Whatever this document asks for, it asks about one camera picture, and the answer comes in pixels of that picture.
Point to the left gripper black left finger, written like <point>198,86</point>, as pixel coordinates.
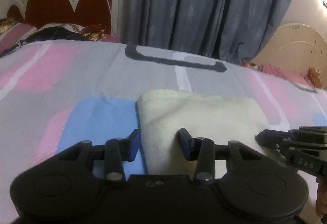
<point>117,151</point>

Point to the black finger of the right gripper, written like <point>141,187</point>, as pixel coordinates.
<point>274,139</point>

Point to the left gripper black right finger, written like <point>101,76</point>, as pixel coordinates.
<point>198,149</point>

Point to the cream white knit garment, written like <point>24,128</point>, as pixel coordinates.
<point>163,112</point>

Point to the person's right hand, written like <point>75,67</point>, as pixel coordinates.
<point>321,202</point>

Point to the orange brown object near footboard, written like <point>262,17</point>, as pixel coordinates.
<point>315,77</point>

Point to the patterned grey pink blue bedsheet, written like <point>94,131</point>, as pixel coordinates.
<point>55,94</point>

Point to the cream footboard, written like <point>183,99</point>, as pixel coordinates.
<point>296,47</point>

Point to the floral red gold pillow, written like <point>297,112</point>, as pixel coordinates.
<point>92,32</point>

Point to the blue grey curtain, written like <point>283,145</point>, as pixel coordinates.
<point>234,31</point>

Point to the striped pink pillow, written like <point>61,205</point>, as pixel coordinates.
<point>15,34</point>

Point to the red white scalloped headboard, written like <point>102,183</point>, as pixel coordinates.
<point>81,12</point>

